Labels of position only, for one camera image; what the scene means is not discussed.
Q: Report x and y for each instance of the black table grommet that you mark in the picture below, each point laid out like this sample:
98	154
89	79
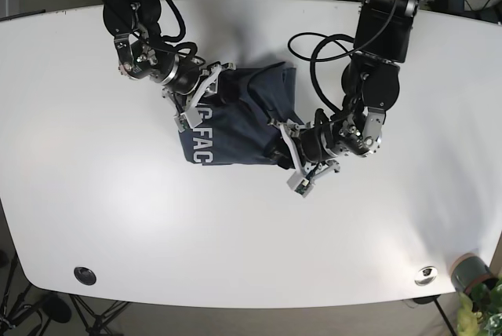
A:
85	276

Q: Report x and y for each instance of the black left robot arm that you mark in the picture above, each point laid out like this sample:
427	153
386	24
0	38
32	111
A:
371	88

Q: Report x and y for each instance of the dark navy T-shirt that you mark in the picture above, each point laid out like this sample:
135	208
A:
238	133

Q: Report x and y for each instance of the green potted plant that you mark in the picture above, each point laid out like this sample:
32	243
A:
480	311

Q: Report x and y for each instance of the grey plant pot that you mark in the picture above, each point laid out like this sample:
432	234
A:
468	271

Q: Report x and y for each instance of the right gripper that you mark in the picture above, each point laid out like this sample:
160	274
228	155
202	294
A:
181	76

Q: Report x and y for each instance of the silver table grommet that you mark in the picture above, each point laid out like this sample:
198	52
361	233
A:
425	276

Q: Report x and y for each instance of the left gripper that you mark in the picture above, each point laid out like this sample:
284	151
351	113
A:
323	141

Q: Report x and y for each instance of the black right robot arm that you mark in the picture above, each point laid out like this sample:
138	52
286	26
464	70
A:
149	39

